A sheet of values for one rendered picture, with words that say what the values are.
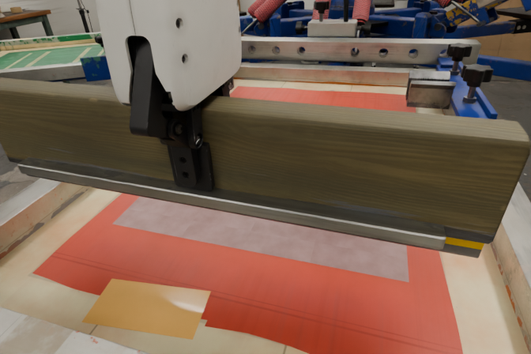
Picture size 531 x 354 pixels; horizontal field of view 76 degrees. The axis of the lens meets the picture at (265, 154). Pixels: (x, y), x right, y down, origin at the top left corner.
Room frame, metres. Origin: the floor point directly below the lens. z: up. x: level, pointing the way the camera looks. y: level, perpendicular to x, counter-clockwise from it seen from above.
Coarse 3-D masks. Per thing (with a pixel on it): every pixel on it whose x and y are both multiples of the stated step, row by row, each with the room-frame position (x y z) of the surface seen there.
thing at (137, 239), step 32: (256, 96) 0.74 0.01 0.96; (288, 96) 0.73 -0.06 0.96; (96, 224) 0.32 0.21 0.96; (128, 224) 0.32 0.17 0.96; (160, 224) 0.32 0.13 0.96; (192, 224) 0.31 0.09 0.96; (224, 224) 0.31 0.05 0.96; (64, 256) 0.27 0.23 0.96; (96, 256) 0.27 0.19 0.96; (128, 256) 0.27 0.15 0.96; (160, 256) 0.27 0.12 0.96; (192, 256) 0.26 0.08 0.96; (224, 256) 0.26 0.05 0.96; (96, 288) 0.23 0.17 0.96; (192, 288) 0.22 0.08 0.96
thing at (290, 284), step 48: (336, 96) 0.71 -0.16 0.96; (384, 96) 0.70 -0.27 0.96; (288, 240) 0.28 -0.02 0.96; (336, 240) 0.27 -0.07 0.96; (240, 288) 0.22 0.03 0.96; (288, 288) 0.22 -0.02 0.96; (336, 288) 0.21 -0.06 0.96; (384, 288) 0.21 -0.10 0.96; (432, 288) 0.21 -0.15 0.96; (288, 336) 0.17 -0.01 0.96; (336, 336) 0.17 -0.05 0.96; (384, 336) 0.16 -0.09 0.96; (432, 336) 0.16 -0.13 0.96
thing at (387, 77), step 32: (256, 64) 0.89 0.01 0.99; (288, 64) 0.87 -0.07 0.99; (32, 192) 0.35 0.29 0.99; (64, 192) 0.37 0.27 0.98; (0, 224) 0.29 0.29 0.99; (32, 224) 0.32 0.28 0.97; (512, 224) 0.25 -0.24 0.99; (0, 256) 0.28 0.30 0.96; (512, 256) 0.21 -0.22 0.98; (512, 288) 0.19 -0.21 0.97; (0, 320) 0.17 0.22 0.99; (32, 320) 0.17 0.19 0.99; (0, 352) 0.15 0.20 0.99; (32, 352) 0.14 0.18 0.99; (64, 352) 0.14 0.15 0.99; (96, 352) 0.14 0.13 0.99; (128, 352) 0.14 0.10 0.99
